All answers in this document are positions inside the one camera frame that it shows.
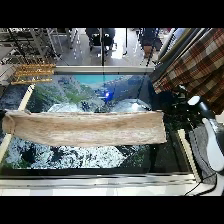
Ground grey garment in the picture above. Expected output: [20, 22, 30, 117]
[189, 124, 218, 185]

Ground black cable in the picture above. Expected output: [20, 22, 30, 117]
[184, 173, 219, 197]

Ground beige trousers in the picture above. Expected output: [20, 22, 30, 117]
[1, 109, 168, 148]

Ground checked shirt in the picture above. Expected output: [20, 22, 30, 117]
[149, 28, 224, 115]

